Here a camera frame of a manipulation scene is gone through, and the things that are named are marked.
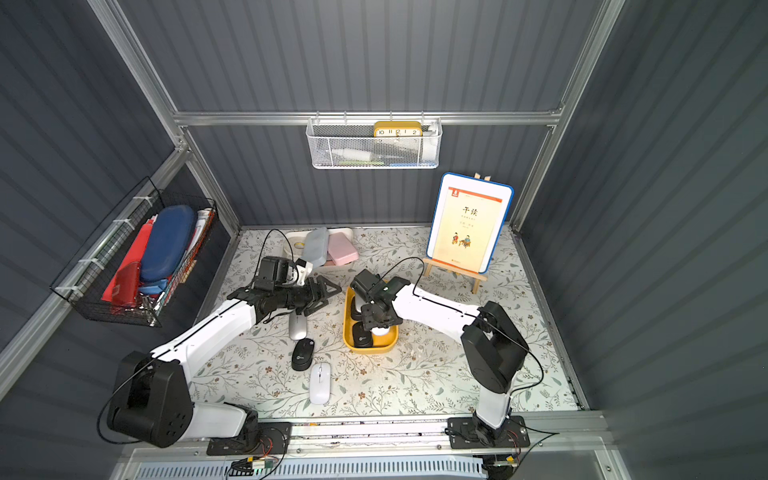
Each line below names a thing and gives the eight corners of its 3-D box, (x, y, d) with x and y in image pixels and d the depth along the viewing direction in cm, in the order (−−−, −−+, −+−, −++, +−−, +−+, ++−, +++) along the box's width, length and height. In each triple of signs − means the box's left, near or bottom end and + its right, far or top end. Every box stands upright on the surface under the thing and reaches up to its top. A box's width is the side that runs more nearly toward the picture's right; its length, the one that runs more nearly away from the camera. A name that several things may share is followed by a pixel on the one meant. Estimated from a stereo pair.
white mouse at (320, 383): (306, 404, 81) (304, 402, 79) (313, 365, 87) (311, 362, 85) (328, 404, 81) (327, 402, 79) (333, 365, 87) (332, 362, 85)
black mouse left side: (290, 371, 86) (288, 368, 84) (297, 341, 92) (295, 338, 90) (310, 371, 86) (308, 368, 84) (315, 341, 92) (314, 338, 90)
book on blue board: (422, 272, 108) (431, 201, 82) (432, 244, 117) (444, 171, 91) (479, 288, 103) (508, 218, 77) (485, 257, 112) (513, 185, 86)
